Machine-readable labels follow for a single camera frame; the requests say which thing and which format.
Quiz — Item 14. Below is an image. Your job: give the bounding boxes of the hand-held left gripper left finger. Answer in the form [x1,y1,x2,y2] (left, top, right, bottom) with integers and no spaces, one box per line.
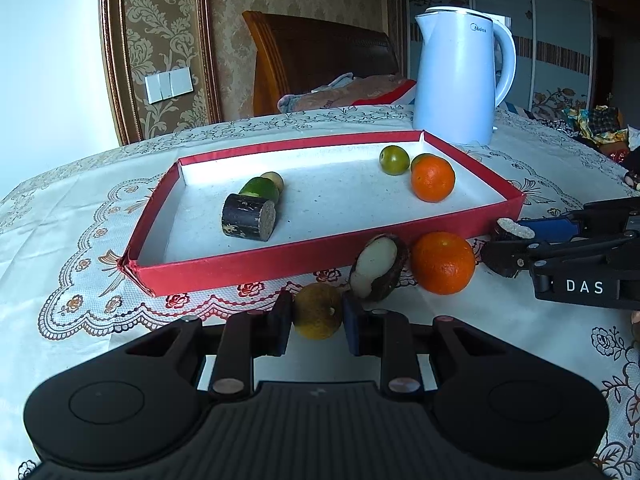
[122,290,295,401]

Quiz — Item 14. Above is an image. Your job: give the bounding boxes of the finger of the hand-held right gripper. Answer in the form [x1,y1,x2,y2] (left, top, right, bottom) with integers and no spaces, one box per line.
[481,232,640,277]
[517,199,640,240]

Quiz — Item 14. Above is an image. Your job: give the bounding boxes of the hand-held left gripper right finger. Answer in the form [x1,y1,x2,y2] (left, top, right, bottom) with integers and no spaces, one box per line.
[341,292,508,401]

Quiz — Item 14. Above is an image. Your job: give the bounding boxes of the small dark sugarcane piece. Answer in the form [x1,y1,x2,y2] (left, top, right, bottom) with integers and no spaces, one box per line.
[492,217,536,243]

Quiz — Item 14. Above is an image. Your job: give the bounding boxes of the yellow-brown round fruit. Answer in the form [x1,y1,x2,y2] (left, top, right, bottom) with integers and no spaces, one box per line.
[292,282,345,341]

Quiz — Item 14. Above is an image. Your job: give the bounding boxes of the orange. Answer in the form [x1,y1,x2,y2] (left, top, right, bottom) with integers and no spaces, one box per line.
[410,155,456,204]
[411,231,476,296]

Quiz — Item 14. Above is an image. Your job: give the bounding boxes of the large dark sugarcane piece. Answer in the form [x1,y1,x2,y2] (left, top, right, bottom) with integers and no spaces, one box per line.
[221,193,278,242]

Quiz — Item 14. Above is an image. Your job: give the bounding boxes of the red cardboard box tray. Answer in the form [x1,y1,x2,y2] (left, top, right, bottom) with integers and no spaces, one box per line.
[121,129,527,298]

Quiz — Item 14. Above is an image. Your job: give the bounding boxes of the green cucumber piece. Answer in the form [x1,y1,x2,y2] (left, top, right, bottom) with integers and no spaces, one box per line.
[238,176,281,203]

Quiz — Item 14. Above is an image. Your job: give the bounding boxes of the cut brown taro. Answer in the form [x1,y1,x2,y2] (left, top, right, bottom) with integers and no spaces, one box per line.
[348,234,409,303]

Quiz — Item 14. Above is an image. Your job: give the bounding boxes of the colourful bedding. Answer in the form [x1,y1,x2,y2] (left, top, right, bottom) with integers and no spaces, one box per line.
[500,101,640,162]

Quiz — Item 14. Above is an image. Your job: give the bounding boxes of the white electric kettle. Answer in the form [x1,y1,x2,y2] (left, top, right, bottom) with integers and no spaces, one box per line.
[412,6,517,146]

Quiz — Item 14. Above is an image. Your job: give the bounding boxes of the floral sliding wardrobe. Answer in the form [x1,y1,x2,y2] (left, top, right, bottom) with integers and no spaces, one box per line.
[402,0,597,122]

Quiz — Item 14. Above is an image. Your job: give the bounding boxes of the patterned pillow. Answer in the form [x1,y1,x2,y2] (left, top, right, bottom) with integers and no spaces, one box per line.
[277,73,419,114]

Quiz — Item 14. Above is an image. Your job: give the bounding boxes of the white light switch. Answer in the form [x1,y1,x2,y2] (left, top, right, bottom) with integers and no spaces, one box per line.
[144,67,194,104]

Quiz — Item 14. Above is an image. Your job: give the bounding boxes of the brown wall moulding frame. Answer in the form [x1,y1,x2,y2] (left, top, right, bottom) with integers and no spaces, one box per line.
[99,0,224,147]

